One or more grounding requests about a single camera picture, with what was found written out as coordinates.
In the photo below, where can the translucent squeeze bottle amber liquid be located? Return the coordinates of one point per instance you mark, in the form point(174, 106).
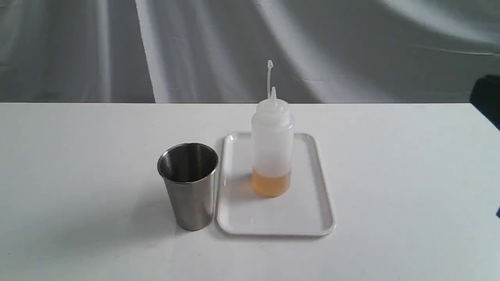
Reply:
point(272, 135)

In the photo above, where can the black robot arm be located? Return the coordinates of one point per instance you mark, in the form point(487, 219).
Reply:
point(485, 97)

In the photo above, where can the stainless steel cup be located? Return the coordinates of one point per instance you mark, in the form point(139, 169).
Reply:
point(188, 171)

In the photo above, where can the white plastic tray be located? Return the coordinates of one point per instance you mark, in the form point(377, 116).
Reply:
point(304, 211)

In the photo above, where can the grey backdrop curtain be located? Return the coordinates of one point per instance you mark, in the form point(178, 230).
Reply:
point(215, 51)

